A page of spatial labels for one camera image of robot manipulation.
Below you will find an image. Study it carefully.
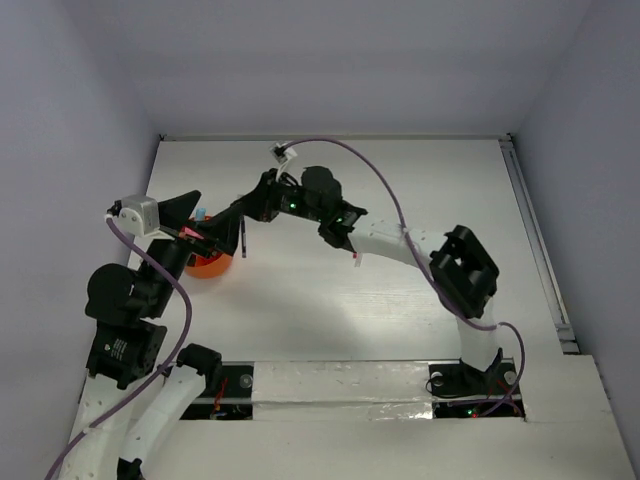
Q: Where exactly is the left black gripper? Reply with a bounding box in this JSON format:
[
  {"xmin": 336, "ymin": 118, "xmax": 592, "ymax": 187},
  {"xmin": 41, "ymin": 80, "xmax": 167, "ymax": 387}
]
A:
[{"xmin": 144, "ymin": 187, "xmax": 246, "ymax": 312}]

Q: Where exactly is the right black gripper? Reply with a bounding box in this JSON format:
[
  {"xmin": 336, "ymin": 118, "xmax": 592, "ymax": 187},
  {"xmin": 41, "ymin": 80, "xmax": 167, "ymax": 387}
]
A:
[{"xmin": 243, "ymin": 167, "xmax": 325, "ymax": 223}]

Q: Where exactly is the purple gel pen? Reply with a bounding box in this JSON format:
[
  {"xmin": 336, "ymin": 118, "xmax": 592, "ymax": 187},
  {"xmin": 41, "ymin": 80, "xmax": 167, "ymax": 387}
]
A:
[{"xmin": 240, "ymin": 216, "xmax": 247, "ymax": 259}]

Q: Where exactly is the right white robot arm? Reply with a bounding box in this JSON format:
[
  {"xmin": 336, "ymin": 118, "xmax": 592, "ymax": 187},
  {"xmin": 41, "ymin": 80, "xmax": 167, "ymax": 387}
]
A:
[{"xmin": 193, "ymin": 166, "xmax": 501, "ymax": 392}]

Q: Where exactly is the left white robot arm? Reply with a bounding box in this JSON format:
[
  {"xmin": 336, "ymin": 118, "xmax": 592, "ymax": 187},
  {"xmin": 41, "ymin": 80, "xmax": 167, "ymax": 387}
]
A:
[{"xmin": 58, "ymin": 191, "xmax": 227, "ymax": 479}]

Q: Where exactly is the orange pen holder cup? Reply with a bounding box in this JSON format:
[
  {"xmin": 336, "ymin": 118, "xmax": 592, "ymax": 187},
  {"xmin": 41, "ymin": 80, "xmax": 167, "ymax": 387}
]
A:
[{"xmin": 183, "ymin": 213, "xmax": 236, "ymax": 280}]

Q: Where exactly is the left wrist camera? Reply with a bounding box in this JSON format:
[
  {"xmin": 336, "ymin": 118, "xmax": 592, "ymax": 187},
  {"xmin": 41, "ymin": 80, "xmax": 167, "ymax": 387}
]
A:
[{"xmin": 104, "ymin": 195, "xmax": 166, "ymax": 239}]

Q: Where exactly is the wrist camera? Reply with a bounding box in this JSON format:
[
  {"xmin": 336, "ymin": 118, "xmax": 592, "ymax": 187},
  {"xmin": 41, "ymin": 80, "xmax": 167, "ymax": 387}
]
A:
[
  {"xmin": 104, "ymin": 195, "xmax": 166, "ymax": 239},
  {"xmin": 270, "ymin": 142, "xmax": 297, "ymax": 181}
]

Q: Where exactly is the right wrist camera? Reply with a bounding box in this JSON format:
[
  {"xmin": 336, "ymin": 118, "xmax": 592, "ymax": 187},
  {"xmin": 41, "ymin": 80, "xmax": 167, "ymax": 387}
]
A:
[{"xmin": 270, "ymin": 142, "xmax": 297, "ymax": 181}]

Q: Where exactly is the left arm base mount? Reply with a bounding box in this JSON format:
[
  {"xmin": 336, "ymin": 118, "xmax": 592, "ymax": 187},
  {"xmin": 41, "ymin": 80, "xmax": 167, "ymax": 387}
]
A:
[{"xmin": 181, "ymin": 363, "xmax": 254, "ymax": 421}]

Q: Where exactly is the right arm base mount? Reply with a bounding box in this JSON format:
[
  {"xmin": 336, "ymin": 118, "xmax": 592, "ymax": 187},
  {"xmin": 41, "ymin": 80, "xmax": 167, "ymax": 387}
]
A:
[{"xmin": 425, "ymin": 355, "xmax": 526, "ymax": 419}]

